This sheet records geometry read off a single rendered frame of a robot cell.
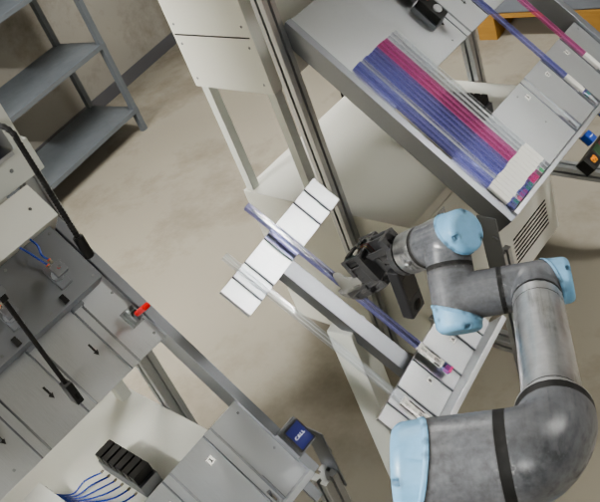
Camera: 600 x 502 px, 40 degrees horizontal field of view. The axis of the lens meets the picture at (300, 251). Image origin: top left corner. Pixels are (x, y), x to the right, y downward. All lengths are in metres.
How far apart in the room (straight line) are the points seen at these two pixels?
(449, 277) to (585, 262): 1.64
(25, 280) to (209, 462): 0.47
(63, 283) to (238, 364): 1.52
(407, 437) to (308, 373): 1.85
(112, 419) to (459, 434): 1.26
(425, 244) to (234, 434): 0.53
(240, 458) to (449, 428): 0.68
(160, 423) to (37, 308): 0.59
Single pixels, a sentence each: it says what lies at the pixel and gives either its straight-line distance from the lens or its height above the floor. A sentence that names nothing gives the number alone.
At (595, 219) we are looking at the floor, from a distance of 3.11.
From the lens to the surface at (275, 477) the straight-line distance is 1.61.
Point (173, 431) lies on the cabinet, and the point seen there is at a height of 0.62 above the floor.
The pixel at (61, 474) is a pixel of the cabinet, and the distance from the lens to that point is 2.07.
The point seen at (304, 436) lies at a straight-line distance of 1.59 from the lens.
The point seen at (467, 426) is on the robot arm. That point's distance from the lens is 0.99.
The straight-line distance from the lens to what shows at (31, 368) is 1.57.
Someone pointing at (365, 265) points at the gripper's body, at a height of 1.05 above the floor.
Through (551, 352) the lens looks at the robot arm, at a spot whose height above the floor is 1.14.
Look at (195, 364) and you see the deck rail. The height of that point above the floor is 0.94.
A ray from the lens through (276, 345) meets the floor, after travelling 2.98.
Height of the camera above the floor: 1.96
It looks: 36 degrees down
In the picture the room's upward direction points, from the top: 23 degrees counter-clockwise
